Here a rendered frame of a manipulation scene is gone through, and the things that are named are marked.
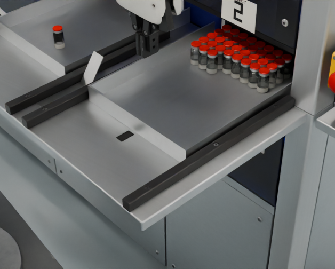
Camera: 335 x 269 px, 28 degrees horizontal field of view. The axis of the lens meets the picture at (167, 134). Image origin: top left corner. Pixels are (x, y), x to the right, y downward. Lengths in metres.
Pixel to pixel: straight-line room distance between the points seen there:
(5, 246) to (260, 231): 0.68
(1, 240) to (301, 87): 0.59
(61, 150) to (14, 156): 1.39
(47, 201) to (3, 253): 1.33
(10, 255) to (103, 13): 0.71
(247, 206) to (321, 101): 0.38
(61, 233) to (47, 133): 1.06
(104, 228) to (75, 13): 0.90
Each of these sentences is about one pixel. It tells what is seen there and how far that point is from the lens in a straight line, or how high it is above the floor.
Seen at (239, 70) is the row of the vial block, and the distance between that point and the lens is 1.32.
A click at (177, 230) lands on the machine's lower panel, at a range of 1.82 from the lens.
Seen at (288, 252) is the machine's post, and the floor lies 0.50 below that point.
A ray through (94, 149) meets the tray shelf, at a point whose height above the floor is 0.88.
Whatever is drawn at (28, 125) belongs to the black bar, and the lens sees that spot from 1.22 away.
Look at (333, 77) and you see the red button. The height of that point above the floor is 1.01.
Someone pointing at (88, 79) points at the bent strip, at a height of 0.89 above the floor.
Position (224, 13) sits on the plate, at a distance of 1.30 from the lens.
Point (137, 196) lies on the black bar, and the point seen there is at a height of 0.90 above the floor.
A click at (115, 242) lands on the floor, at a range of 2.19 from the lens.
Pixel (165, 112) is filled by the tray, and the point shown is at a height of 0.88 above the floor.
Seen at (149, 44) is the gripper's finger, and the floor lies 1.11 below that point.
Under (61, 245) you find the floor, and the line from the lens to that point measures 2.20.
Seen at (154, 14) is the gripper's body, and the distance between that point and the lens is 0.94.
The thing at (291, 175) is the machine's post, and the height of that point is 0.72.
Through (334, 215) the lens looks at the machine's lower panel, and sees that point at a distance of 1.60.
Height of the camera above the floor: 1.63
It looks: 39 degrees down
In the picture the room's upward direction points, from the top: 1 degrees counter-clockwise
